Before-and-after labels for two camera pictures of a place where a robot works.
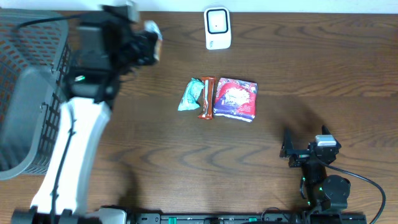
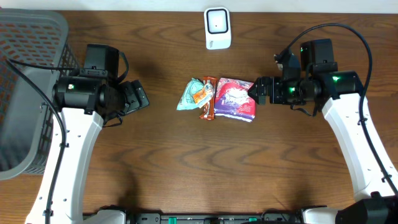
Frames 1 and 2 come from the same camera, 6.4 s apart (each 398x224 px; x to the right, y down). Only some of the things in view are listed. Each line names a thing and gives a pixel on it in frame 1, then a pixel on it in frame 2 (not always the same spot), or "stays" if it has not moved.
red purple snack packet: x=236 y=99 stays
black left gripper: x=144 y=47 -> x=131 y=97
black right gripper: x=300 y=156 -> x=275 y=96
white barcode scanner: x=217 y=27 stays
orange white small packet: x=150 y=25 -> x=203 y=96
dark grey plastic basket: x=35 y=68 stays
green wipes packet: x=191 y=94 stays
